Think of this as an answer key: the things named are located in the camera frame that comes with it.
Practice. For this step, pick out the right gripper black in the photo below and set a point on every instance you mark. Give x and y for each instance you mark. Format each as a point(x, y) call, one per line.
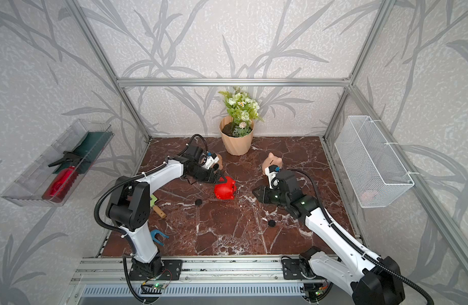
point(262, 192)

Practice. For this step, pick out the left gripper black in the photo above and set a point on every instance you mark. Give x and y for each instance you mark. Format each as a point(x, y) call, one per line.
point(208, 179)

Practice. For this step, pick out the beige piggy bank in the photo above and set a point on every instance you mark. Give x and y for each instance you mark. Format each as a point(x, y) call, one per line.
point(220, 161)
point(271, 160)

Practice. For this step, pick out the red piggy bank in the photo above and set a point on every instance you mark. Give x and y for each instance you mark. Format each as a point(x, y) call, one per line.
point(226, 189)

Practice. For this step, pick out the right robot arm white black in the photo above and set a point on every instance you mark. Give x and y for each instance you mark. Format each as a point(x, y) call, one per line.
point(360, 272)

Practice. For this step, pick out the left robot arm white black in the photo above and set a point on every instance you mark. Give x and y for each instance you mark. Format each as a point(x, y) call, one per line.
point(125, 208)

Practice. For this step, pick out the beige flower pot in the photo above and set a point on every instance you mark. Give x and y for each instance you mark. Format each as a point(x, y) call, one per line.
point(236, 146)

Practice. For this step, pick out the green garden fork tool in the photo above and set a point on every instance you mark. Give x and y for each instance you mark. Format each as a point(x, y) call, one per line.
point(156, 208)

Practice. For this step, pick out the green white artificial plant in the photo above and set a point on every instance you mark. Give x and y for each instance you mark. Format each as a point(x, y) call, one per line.
point(243, 111)

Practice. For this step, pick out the blue garden rake tool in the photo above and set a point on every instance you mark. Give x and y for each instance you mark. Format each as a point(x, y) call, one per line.
point(159, 237)

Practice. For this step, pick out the pink object in basket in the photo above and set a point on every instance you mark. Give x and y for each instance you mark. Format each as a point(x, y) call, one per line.
point(368, 196)

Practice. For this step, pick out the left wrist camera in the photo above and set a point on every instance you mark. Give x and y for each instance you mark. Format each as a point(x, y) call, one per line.
point(210, 161)

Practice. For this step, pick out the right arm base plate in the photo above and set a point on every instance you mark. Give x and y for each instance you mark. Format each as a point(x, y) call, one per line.
point(293, 270)

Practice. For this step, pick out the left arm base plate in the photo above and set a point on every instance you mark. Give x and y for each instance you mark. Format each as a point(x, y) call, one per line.
point(164, 270)

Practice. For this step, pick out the white wire basket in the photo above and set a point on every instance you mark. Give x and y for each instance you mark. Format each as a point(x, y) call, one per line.
point(371, 163)

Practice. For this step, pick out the clear plastic wall tray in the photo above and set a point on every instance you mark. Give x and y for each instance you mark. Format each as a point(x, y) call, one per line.
point(27, 190)

